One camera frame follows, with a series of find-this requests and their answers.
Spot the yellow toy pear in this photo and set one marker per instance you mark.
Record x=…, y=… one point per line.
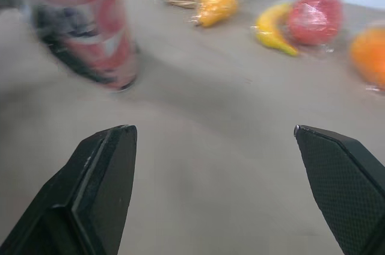
x=217, y=3

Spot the red toy apple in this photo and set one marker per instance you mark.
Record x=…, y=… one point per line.
x=314, y=17

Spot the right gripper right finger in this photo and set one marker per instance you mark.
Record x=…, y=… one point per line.
x=340, y=183

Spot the yellow toy banana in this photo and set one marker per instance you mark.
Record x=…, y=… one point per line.
x=272, y=34

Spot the orange toy fruit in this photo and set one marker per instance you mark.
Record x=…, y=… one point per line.
x=369, y=53

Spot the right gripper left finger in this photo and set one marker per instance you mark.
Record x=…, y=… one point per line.
x=99, y=189

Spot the red patterned shuttlecock tube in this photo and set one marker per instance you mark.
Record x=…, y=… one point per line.
x=90, y=23

